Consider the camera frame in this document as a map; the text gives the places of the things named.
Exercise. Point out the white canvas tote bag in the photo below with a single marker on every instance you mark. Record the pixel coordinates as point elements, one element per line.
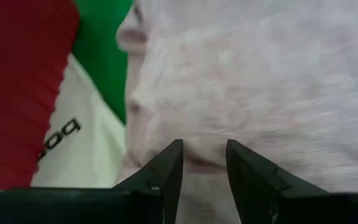
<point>89,149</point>

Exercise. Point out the green table mat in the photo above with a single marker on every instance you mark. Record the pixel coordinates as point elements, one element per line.
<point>104,46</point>

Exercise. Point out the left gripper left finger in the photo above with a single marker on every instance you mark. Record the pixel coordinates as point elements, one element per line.
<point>104,205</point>

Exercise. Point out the mauve pink garment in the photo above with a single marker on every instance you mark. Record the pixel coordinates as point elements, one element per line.
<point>259,77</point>

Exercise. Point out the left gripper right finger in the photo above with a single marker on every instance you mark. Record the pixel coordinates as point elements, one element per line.
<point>275,205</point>

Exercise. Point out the red plastic laundry basket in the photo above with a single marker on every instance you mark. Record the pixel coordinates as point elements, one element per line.
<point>11,77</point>

